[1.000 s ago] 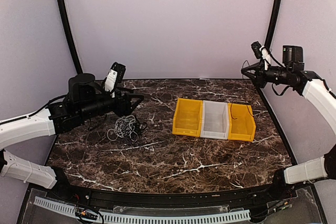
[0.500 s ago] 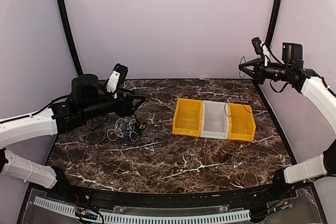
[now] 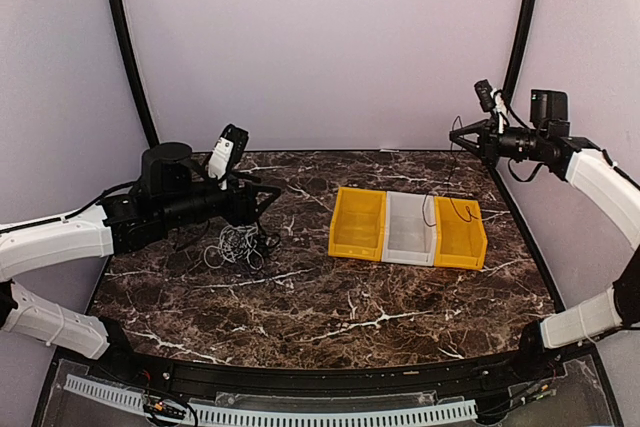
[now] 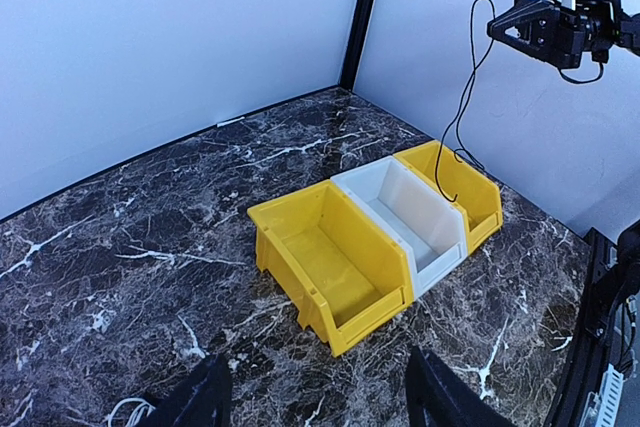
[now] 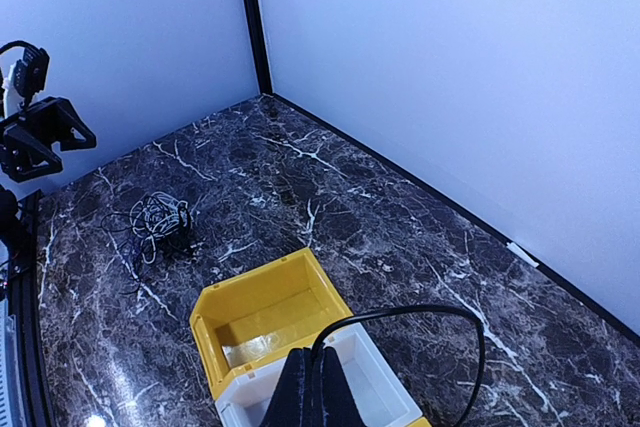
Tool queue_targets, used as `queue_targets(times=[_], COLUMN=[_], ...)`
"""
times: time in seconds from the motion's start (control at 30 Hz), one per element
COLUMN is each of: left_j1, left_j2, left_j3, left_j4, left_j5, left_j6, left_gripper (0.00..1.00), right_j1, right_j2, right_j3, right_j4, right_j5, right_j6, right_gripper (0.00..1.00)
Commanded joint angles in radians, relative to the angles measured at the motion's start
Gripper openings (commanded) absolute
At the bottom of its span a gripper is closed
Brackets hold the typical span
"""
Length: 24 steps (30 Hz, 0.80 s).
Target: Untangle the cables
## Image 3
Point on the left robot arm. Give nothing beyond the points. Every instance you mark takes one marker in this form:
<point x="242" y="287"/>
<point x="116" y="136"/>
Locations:
<point x="172" y="191"/>

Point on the yellow bin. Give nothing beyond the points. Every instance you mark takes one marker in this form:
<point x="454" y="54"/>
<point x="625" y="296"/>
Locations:
<point x="461" y="238"/>
<point x="358" y="224"/>

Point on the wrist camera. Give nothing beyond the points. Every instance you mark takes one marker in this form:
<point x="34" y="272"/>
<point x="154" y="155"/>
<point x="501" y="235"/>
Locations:
<point x="227" y="152"/>
<point x="491" y="102"/>

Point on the left black frame post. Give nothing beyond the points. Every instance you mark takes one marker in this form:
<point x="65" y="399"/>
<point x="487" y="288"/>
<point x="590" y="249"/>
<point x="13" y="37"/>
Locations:
<point x="124" y="40"/>

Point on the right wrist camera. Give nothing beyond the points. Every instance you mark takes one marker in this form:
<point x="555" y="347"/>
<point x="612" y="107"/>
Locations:
<point x="491" y="102"/>

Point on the white slotted cable duct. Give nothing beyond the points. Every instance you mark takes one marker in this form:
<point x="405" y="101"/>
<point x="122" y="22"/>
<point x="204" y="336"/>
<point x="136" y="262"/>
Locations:
<point x="135" y="402"/>

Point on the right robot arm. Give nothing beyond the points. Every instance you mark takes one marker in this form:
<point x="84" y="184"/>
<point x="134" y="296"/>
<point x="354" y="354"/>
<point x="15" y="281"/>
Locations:
<point x="611" y="205"/>

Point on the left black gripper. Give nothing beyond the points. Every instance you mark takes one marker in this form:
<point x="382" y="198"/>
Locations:
<point x="248" y="213"/>

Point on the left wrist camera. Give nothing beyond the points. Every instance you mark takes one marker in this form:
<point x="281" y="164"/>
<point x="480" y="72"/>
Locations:
<point x="227" y="152"/>

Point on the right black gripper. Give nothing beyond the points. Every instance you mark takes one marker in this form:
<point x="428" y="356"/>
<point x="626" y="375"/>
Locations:
<point x="488" y="148"/>

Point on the white translucent bin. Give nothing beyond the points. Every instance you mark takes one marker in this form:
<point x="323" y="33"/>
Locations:
<point x="410" y="230"/>

